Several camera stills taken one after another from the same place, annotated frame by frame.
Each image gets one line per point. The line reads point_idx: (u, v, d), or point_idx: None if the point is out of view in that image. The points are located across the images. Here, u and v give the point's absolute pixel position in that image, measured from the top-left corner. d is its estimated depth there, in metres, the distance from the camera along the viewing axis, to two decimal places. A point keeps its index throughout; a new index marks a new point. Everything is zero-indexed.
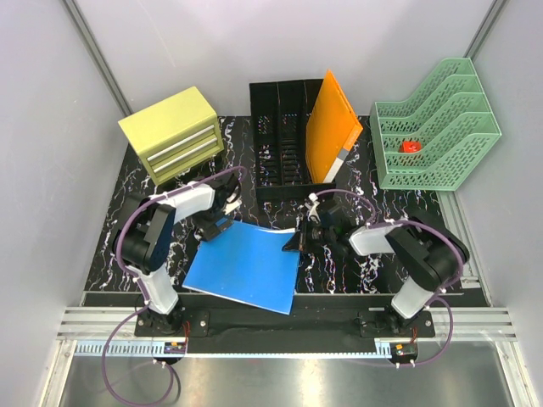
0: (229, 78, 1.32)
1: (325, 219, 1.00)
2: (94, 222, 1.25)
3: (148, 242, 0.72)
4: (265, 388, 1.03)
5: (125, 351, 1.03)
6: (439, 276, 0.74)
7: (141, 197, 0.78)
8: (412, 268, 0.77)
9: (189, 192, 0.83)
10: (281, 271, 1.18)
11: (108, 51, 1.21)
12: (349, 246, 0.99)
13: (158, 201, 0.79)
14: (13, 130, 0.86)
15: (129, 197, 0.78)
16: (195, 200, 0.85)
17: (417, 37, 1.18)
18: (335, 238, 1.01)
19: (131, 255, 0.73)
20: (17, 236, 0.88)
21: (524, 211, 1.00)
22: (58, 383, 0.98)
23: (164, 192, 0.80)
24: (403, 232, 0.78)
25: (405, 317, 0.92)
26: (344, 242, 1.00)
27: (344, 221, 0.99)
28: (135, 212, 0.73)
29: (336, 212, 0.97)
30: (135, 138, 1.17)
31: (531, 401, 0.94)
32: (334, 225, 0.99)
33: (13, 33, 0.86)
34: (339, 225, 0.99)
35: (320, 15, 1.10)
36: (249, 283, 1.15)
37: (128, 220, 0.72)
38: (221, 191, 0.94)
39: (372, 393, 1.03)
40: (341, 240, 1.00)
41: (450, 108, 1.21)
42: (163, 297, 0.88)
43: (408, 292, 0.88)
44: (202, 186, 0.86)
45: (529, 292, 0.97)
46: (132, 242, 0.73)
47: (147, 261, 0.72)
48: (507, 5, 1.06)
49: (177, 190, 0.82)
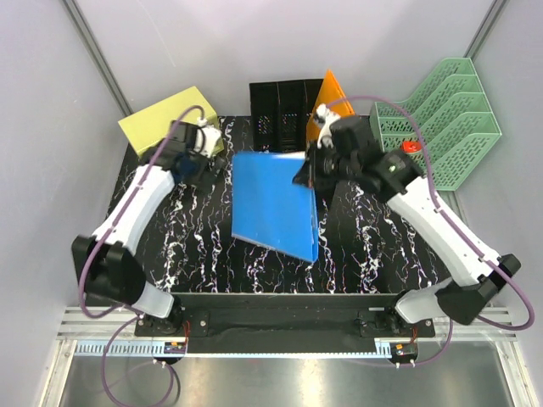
0: (229, 78, 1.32)
1: (344, 142, 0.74)
2: (93, 221, 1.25)
3: (118, 283, 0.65)
4: (265, 388, 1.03)
5: (125, 351, 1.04)
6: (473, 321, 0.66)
7: (85, 238, 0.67)
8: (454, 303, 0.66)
9: (139, 198, 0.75)
10: (297, 209, 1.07)
11: (108, 51, 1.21)
12: (383, 180, 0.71)
13: (108, 240, 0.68)
14: (13, 130, 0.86)
15: (72, 248, 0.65)
16: (150, 202, 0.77)
17: (418, 37, 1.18)
18: (361, 171, 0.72)
19: (107, 295, 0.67)
20: (17, 236, 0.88)
21: (524, 212, 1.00)
22: (58, 382, 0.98)
23: (108, 225, 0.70)
24: (489, 287, 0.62)
25: (408, 321, 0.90)
26: (377, 175, 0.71)
27: (372, 147, 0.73)
28: (86, 264, 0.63)
29: (361, 129, 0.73)
30: (135, 139, 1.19)
31: (531, 401, 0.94)
32: (359, 150, 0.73)
33: (13, 33, 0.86)
34: (366, 150, 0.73)
35: (320, 15, 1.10)
36: (277, 228, 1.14)
37: (84, 276, 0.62)
38: (181, 159, 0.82)
39: (372, 393, 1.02)
40: (371, 172, 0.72)
41: (450, 108, 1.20)
42: (157, 305, 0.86)
43: (419, 306, 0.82)
44: (149, 179, 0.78)
45: (529, 292, 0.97)
46: (103, 280, 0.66)
47: (124, 298, 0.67)
48: (507, 5, 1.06)
49: (121, 211, 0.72)
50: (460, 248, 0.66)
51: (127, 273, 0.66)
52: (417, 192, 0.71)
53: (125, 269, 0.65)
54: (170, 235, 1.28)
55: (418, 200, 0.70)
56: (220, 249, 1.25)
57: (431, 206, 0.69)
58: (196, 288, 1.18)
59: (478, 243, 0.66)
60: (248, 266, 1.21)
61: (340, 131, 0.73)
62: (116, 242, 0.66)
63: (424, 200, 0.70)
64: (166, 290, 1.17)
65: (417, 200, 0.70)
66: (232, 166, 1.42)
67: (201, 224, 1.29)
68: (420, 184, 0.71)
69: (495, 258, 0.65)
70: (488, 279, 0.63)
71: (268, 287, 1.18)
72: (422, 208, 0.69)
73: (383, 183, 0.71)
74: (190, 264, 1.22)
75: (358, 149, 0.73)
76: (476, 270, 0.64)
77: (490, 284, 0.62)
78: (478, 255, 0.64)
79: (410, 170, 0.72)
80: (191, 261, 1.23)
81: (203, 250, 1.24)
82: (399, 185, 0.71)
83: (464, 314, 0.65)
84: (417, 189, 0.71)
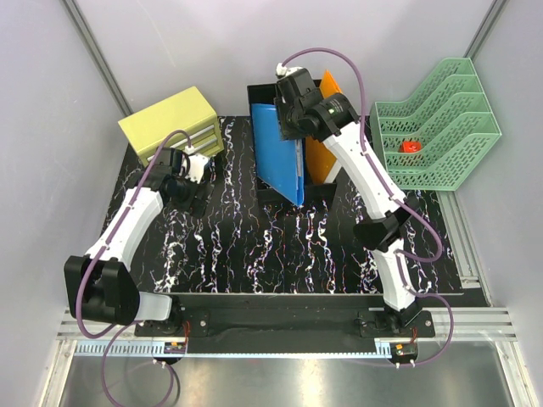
0: (229, 78, 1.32)
1: (289, 91, 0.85)
2: (93, 221, 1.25)
3: (112, 300, 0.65)
4: (265, 388, 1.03)
5: (125, 351, 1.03)
6: (380, 243, 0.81)
7: (79, 258, 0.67)
8: (371, 233, 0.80)
9: (130, 218, 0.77)
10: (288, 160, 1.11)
11: (107, 51, 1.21)
12: (321, 118, 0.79)
13: (101, 257, 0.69)
14: (13, 130, 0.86)
15: (64, 268, 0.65)
16: (142, 221, 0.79)
17: (417, 37, 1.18)
18: (303, 114, 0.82)
19: (101, 319, 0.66)
20: (17, 237, 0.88)
21: (523, 212, 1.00)
22: (58, 383, 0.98)
23: (102, 242, 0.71)
24: (393, 220, 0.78)
25: (397, 309, 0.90)
26: (316, 114, 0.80)
27: (314, 94, 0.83)
28: (81, 281, 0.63)
29: (301, 78, 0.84)
30: (134, 139, 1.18)
31: (530, 401, 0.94)
32: (301, 97, 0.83)
33: (13, 33, 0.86)
34: (308, 96, 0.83)
35: (320, 14, 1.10)
36: (280, 174, 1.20)
37: (80, 293, 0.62)
38: (168, 181, 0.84)
39: (372, 393, 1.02)
40: (311, 113, 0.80)
41: (450, 108, 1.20)
42: (155, 311, 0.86)
43: (383, 275, 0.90)
44: (140, 200, 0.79)
45: (529, 292, 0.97)
46: (97, 301, 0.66)
47: (120, 318, 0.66)
48: (507, 5, 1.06)
49: (114, 229, 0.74)
50: (376, 187, 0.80)
51: (124, 291, 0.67)
52: (350, 135, 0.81)
53: (121, 285, 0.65)
54: (170, 235, 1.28)
55: (349, 142, 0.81)
56: (220, 250, 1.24)
57: (358, 149, 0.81)
58: (196, 288, 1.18)
59: (390, 185, 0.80)
60: (248, 266, 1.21)
61: (285, 80, 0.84)
62: (111, 260, 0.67)
63: (354, 143, 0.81)
64: (166, 291, 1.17)
65: (348, 142, 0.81)
66: (232, 166, 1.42)
67: (201, 224, 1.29)
68: (352, 127, 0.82)
69: (401, 195, 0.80)
70: (392, 214, 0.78)
71: (268, 287, 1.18)
72: (350, 150, 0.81)
73: (321, 122, 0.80)
74: (190, 264, 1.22)
75: (301, 96, 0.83)
76: (383, 207, 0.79)
77: (394, 218, 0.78)
78: (388, 194, 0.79)
79: (345, 114, 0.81)
80: (191, 261, 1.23)
81: (203, 250, 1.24)
82: (333, 125, 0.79)
83: (374, 241, 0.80)
84: (350, 133, 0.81)
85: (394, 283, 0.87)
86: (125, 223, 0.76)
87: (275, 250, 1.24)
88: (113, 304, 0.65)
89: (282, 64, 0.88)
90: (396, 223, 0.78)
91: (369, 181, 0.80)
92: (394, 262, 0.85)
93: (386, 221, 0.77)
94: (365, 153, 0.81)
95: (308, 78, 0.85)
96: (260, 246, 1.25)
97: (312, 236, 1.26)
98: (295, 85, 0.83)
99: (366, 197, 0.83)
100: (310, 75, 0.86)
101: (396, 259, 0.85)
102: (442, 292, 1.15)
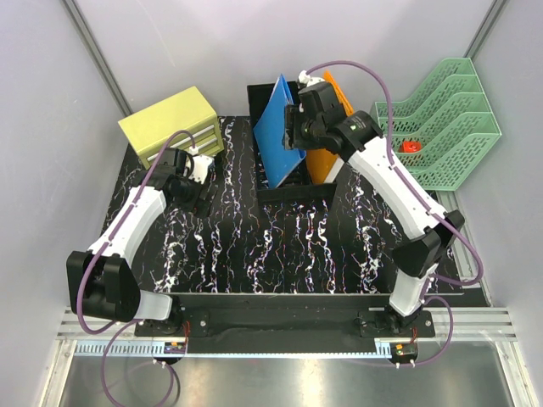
0: (229, 78, 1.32)
1: (310, 103, 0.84)
2: (94, 221, 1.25)
3: (114, 298, 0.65)
4: (265, 388, 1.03)
5: (125, 351, 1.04)
6: (421, 266, 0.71)
7: (83, 253, 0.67)
8: (407, 250, 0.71)
9: (132, 215, 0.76)
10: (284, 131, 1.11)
11: (107, 50, 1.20)
12: (345, 136, 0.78)
13: (103, 253, 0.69)
14: (13, 129, 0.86)
15: (67, 264, 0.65)
16: (144, 220, 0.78)
17: (417, 36, 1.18)
18: (325, 131, 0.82)
19: (102, 315, 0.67)
20: (16, 236, 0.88)
21: (523, 214, 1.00)
22: (58, 382, 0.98)
23: (105, 238, 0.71)
24: (434, 236, 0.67)
25: (403, 314, 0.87)
26: (339, 134, 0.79)
27: (336, 110, 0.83)
28: (84, 276, 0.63)
29: (324, 92, 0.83)
30: (134, 138, 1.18)
31: (531, 401, 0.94)
32: (323, 112, 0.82)
33: (13, 33, 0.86)
34: (331, 111, 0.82)
35: (320, 13, 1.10)
36: (282, 159, 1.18)
37: (81, 291, 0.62)
38: (172, 181, 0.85)
39: (372, 393, 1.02)
40: (335, 131, 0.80)
41: (450, 108, 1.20)
42: (155, 311, 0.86)
43: (401, 287, 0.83)
44: (144, 199, 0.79)
45: (529, 294, 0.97)
46: (98, 298, 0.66)
47: (119, 315, 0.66)
48: (507, 4, 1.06)
49: (117, 225, 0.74)
50: (411, 203, 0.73)
51: (124, 287, 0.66)
52: (376, 150, 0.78)
53: (122, 281, 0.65)
54: (170, 235, 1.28)
55: (375, 157, 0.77)
56: (220, 249, 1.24)
57: (386, 164, 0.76)
58: (196, 287, 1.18)
59: (427, 200, 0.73)
60: (248, 266, 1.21)
61: (307, 92, 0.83)
62: (113, 256, 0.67)
63: (380, 158, 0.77)
64: (166, 291, 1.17)
65: (373, 158, 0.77)
66: (232, 166, 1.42)
67: (201, 224, 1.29)
68: (377, 142, 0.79)
69: (442, 212, 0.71)
70: (432, 230, 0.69)
71: (268, 287, 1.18)
72: (377, 164, 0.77)
73: (344, 141, 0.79)
74: (190, 264, 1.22)
75: (323, 111, 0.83)
76: (422, 223, 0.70)
77: (435, 234, 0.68)
78: (425, 209, 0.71)
79: (369, 129, 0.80)
80: (191, 261, 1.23)
81: (203, 250, 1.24)
82: (358, 146, 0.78)
83: (413, 263, 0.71)
84: (376, 148, 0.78)
85: (411, 296, 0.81)
86: (128, 220, 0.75)
87: (275, 250, 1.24)
88: (113, 301, 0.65)
89: (306, 72, 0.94)
90: (438, 242, 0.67)
91: (404, 197, 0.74)
92: (422, 285, 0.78)
93: (427, 239, 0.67)
94: (391, 164, 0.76)
95: (332, 91, 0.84)
96: (260, 246, 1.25)
97: (312, 236, 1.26)
98: (321, 101, 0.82)
99: (402, 218, 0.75)
100: (332, 87, 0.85)
101: (424, 282, 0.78)
102: (442, 292, 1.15)
